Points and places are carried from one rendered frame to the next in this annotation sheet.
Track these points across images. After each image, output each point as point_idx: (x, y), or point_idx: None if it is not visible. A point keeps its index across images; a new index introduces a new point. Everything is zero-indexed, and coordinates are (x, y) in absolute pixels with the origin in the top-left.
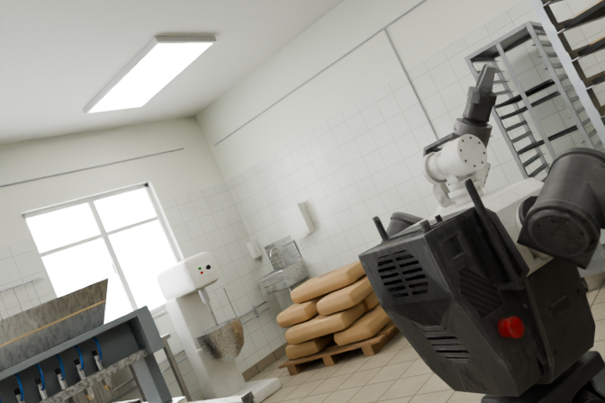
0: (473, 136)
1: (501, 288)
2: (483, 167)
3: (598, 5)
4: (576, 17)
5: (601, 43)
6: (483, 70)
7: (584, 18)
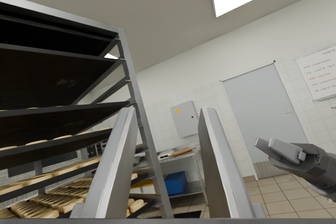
0: None
1: None
2: None
3: (43, 144)
4: (6, 150)
5: (28, 191)
6: (131, 130)
7: (12, 155)
